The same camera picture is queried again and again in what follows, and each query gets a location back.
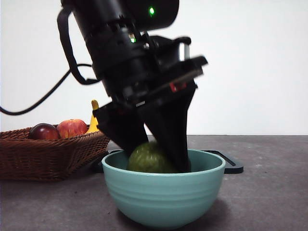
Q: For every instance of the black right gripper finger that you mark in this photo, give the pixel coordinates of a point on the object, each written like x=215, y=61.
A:
x=120, y=125
x=173, y=125

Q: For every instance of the green avocado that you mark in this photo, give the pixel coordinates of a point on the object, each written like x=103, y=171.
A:
x=149, y=158

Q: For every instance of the teal ceramic bowl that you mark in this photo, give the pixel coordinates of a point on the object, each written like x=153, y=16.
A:
x=163, y=197

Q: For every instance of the yellow banana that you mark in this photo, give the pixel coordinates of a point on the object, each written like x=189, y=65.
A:
x=93, y=122

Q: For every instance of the red apple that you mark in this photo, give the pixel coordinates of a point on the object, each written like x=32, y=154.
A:
x=72, y=128

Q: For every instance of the black rectangular tray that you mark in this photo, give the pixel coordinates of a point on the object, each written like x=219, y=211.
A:
x=234, y=168

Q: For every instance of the dark red plum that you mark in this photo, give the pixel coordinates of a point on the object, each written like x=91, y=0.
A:
x=44, y=132

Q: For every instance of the brown wicker basket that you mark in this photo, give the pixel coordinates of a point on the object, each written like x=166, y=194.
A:
x=48, y=158

